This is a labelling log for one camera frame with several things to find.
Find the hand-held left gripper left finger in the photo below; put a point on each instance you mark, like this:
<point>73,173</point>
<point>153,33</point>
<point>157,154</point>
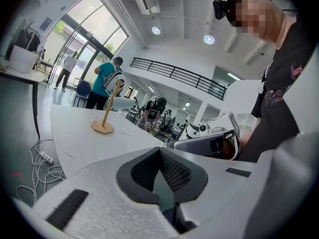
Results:
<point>99,183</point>

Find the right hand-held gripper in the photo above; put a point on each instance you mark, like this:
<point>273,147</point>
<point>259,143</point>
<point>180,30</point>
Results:
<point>224,123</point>

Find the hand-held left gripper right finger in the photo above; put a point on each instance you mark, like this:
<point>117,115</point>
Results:
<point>224,195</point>

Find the wooden mug tree stand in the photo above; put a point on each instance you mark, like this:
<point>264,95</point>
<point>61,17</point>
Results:
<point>102,128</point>

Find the pale plastic cup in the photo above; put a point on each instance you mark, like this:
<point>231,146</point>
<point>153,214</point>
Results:
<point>123,103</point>

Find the person's right hand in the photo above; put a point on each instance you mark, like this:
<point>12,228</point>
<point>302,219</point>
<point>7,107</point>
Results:
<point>226,148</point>

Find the black office chair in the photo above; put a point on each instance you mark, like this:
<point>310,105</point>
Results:
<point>165,123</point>

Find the white power strip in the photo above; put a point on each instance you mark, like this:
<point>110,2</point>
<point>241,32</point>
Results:
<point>47,157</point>

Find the black balcony railing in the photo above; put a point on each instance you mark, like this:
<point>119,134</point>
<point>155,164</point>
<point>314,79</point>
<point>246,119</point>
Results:
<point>216,89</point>

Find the person's black printed t-shirt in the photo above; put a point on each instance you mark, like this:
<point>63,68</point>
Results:
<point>276,118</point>

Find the blue chair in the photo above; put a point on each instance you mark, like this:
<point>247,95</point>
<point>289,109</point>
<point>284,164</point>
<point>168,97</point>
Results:
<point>83,88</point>

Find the white round backpack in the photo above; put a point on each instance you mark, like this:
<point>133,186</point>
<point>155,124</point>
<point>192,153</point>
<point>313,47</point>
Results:
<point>113,81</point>

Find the round ceiling lamp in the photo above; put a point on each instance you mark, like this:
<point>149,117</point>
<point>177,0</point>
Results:
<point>209,39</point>
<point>156,30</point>

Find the grey table with black legs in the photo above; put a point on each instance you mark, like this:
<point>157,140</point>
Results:
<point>20,75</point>

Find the person's head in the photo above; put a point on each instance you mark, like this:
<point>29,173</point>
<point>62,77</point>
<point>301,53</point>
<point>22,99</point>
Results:
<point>271,26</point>

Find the white box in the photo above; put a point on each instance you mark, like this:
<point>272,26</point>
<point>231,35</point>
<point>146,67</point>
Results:
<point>22,58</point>

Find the ceiling air conditioner unit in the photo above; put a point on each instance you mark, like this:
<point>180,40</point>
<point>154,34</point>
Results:
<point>147,0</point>

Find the glass door and window front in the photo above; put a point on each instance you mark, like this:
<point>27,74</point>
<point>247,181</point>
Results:
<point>99,21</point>

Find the coat rack with bags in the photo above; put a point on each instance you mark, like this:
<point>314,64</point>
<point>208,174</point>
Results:
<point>27,40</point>

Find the white round gripper camera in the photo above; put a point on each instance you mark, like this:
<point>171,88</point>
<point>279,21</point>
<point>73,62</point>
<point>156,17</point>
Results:
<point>204,127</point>

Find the black head-mounted camera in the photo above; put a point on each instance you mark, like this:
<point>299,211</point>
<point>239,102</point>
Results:
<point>219,9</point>

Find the dark wall sign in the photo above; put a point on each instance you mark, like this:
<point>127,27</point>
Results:
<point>46,24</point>

